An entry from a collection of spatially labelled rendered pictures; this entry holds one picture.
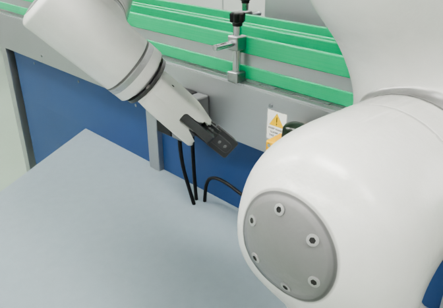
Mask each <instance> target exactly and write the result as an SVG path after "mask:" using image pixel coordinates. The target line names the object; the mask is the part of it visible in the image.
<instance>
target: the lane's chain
mask: <svg viewBox="0 0 443 308"><path fill-rule="evenodd" d="M0 11H4V12H6V13H11V14H14V15H18V16H22V17H24V15H20V14H18V13H13V12H10V11H6V10H3V9H0ZM162 57H163V58H166V59H170V60H173V61H177V62H180V63H184V64H187V65H191V66H193V67H198V68H201V69H205V70H207V71H212V72H215V73H218V74H221V75H225V76H227V73H225V72H223V71H219V70H215V69H211V68H208V67H204V66H202V65H197V64H194V63H190V62H188V61H183V60H180V59H176V58H173V57H169V56H166V55H162ZM245 81H246V82H250V83H253V84H257V85H260V86H264V87H266V88H271V89H274V90H277V91H280V92H285V93H287V94H291V95H294V96H298V97H301V98H305V99H308V100H312V101H315V102H319V103H321V104H326V105H329V106H333V107H335V108H340V109H343V108H346V106H342V105H339V104H335V103H332V102H328V101H325V100H321V99H318V98H313V97H311V96H307V95H304V94H300V93H297V92H293V91H290V90H286V89H283V88H278V87H276V86H272V85H269V84H264V83H262V82H258V81H255V80H251V79H248V78H245Z"/></svg>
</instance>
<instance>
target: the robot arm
mask: <svg viewBox="0 0 443 308"><path fill-rule="evenodd" d="M132 2H133V0H34V1H33V3H32V4H31V5H30V7H29V8H28V10H27V12H26V14H25V15H24V18H23V21H22V23H23V25H24V26H25V27H26V28H27V29H29V31H31V32H32V33H34V34H35V35H37V37H39V38H40V39H41V40H43V41H44V42H45V43H47V44H48V45H49V46H51V47H52V48H53V49H54V50H56V51H57V52H59V53H60V54H61V55H62V56H64V57H65V58H67V59H68V60H69V61H70V62H71V63H73V64H74V65H76V66H77V67H78V68H79V69H81V70H82V71H84V72H85V73H86V74H87V75H89V76H90V77H92V78H93V79H94V80H95V81H96V82H98V83H99V84H101V85H102V86H103V87H104V88H106V89H107V90H109V91H110V92H111V93H112V94H114V95H115V96H116V97H118V98H119V99H120V100H122V101H125V100H127V101H128V102H130V103H135V102H139V103H140V104H141V105H142V106H143V107H144V108H145V109H146V110H147V111H148V112H149V113H150V114H151V115H153V116H154V117H155V118H156V119H157V120H158V121H159V122H160V123H161V124H162V125H164V126H165V127H166V128H168V129H169V130H170V131H171V132H172V133H173V134H174V135H176V136H177V137H178V138H179V139H181V140H182V141H183V142H184V143H185V144H186V145H188V146H192V145H193V142H194V139H193V137H192V135H191V133H193V134H194V135H196V136H197V137H198V138H199V139H201V140H202V141H204V142H205V143H206V144H207V145H208V146H209V147H210V148H212V149H213V150H214V151H216V152H217V153H218V154H219V155H220V156H222V157H223V158H226V157H227V156H228V155H229V154H230V153H231V151H232V150H233V149H234V148H235V147H236V146H237V145H238V142H237V141H236V140H235V138H233V137H232V136H231V135H230V134H229V133H228V132H227V131H225V130H224V129H223V128H222V127H220V126H219V125H218V126H217V127H216V124H215V123H214V122H213V121H212V120H211V119H210V117H209V116H208V114H207V113H206V111H205V110H204V108H203V107H202V106H201V104H200V103H199V102H198V100H197V99H196V98H195V97H194V96H193V95H192V94H191V93H190V92H189V91H188V90H186V89H185V88H184V87H183V86H182V85H181V84H179V83H178V82H177V81H176V80H175V79H174V78H173V77H172V76H170V75H169V74H168V73H167V72H165V71H164V69H165V64H166V62H165V59H163V58H162V53H161V52H160V51H159V50H158V49H157V48H156V47H154V46H153V45H152V44H151V43H150V42H149V41H148V40H147V39H145V38H144V37H143V36H142V35H141V34H139V33H138V32H137V31H136V30H135V29H134V28H133V27H132V26H131V25H130V24H129V23H128V22H127V19H128V17H129V13H130V10H131V5H132ZM310 2H311V4H312V6H313V7H314V9H315V11H316V12H317V14H318V15H319V17H320V18H321V19H322V21H323V22H324V24H325V25H326V27H327V28H328V29H329V31H330V33H331V34H332V35H333V37H334V39H335V41H336V42H337V44H338V46H339V48H340V50H341V53H342V55H343V57H344V59H345V63H346V65H347V68H348V71H349V76H350V78H351V83H352V87H353V105H352V106H349V107H346V108H343V109H341V110H338V111H335V112H333V113H331V114H328V115H325V116H323V117H320V118H318V119H315V120H314V121H311V122H309V123H307V124H305V125H303V126H301V127H299V128H297V129H295V130H293V131H291V132H290V133H288V134H286V135H285V136H283V137H282V138H281V139H279V140H278V141H276V142H275V143H273V145H271V147H269V148H268V149H267V150H266V151H265V153H263V155H261V157H260V158H259V160H258V161H257V163H255V165H254V167H253V169H252V170H251V172H250V174H249V176H248V179H247V181H246V183H245V187H244V189H243V194H242V196H241V201H240V205H239V212H238V218H237V234H238V240H239V246H240V248H241V252H242V254H243V257H244V259H245V261H246V263H247V264H248V266H249V268H250V269H251V270H252V272H253V273H254V274H255V276H256V277H257V278H258V279H259V280H260V281H261V282H262V283H263V284H264V285H265V286H266V287H267V288H268V289H269V290H270V291H271V292H272V293H273V294H274V295H275V296H276V297H277V298H279V299H280V300H281V301H282V302H283V303H284V304H285V306H286V307H287V308H426V307H425V306H424V305H423V303H422V300H423V297H424V294H425V292H426V290H427V288H428V285H429V283H430V281H431V279H432V277H433V276H434V273H435V272H436V270H437V268H438V267H439V265H440V263H441V262H442V261H443V0H310ZM190 132H191V133H190Z"/></svg>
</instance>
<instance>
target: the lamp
mask: <svg viewBox="0 0 443 308"><path fill-rule="evenodd" d="M303 125H305V124H304V123H302V122H298V121H291V122H288V123H286V124H285V125H284V126H283V129H282V134H281V137H283V136H285V135H286V134H288V133H290V132H291V131H293V130H295V129H297V128H299V127H301V126H303Z"/></svg>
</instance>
